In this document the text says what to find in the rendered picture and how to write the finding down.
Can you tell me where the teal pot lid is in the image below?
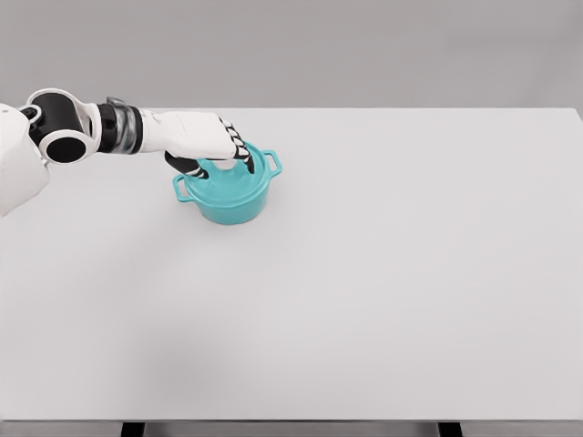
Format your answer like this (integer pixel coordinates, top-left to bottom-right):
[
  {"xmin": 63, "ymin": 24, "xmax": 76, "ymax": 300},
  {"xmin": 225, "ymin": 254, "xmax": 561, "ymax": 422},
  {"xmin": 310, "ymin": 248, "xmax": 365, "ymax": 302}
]
[{"xmin": 184, "ymin": 140, "xmax": 271, "ymax": 208}]

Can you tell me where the teal pot with handles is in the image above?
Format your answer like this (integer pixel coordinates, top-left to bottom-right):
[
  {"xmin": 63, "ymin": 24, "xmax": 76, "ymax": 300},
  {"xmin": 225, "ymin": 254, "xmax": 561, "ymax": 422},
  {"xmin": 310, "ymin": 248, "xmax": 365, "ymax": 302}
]
[{"xmin": 171, "ymin": 147, "xmax": 283, "ymax": 225}]

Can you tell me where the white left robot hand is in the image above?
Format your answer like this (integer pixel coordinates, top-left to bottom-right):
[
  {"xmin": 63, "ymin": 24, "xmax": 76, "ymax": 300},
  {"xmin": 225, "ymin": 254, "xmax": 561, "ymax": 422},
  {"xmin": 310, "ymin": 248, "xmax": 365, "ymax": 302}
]
[{"xmin": 161, "ymin": 111, "xmax": 256, "ymax": 181}]

